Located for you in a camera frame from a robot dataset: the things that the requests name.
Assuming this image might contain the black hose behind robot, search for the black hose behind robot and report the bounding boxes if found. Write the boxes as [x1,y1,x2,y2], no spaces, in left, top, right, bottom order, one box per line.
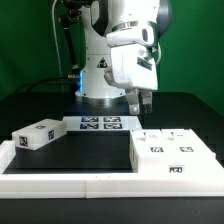
[58,9,81,72]

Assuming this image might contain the white cabinet top block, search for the white cabinet top block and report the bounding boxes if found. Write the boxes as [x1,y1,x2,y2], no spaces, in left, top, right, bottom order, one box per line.
[12,119,67,150]

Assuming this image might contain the white cabinet door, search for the white cabinet door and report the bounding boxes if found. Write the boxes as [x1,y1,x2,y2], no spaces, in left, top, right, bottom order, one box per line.
[132,129,174,155]
[162,129,206,153]

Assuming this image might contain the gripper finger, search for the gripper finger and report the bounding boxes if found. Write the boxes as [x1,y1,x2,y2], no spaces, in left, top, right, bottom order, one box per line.
[141,90,152,113]
[126,89,140,115]

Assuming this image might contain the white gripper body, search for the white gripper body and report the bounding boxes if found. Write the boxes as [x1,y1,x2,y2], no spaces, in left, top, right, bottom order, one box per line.
[104,21,158,91]

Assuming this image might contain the white thin cable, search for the white thin cable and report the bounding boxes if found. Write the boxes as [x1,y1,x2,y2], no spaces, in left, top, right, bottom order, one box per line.
[50,0,64,78]

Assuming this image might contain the white base tag plate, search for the white base tag plate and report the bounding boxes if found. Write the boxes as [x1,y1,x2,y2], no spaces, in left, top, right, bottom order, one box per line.
[63,116,142,131]

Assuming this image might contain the white cabinet body box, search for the white cabinet body box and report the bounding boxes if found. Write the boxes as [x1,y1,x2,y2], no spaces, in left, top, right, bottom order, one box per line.
[129,130,222,175]

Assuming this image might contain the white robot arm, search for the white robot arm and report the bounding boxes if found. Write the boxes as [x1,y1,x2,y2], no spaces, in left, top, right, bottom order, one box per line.
[53,0,172,115]

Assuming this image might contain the white U-shaped frame fence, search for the white U-shaped frame fence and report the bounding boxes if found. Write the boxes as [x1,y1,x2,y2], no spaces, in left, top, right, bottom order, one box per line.
[0,141,224,198]

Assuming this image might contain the black cable on table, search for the black cable on table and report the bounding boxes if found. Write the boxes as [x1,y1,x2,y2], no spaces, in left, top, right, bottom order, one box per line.
[14,76,81,94]

